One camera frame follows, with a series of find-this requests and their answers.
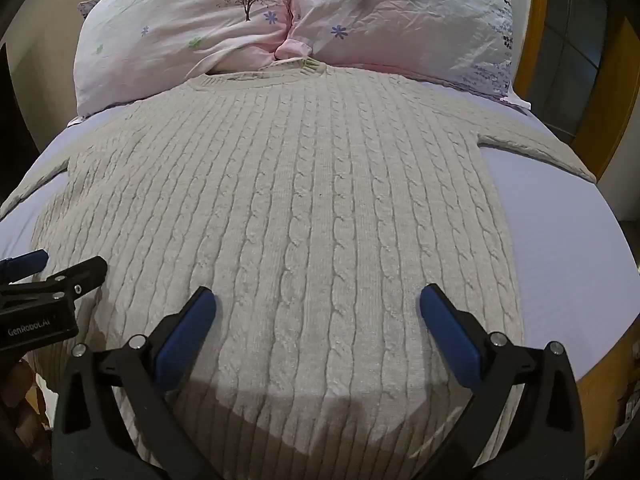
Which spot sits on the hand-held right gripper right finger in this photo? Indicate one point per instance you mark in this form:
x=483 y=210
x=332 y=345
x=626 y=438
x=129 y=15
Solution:
x=450 y=332

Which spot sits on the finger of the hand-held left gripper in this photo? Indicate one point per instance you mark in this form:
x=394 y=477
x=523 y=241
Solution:
x=75 y=277
x=25 y=262

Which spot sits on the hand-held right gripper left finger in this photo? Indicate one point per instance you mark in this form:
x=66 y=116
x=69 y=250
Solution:
x=187 y=330

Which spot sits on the person's left hand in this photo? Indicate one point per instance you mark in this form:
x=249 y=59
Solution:
x=17 y=400

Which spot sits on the pink tree print pillow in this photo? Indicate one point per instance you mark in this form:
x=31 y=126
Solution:
x=170 y=30

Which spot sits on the pink flower print pillow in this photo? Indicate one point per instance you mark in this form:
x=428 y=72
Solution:
x=405 y=20

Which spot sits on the wooden bed frame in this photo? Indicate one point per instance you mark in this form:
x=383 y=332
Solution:
x=562 y=60

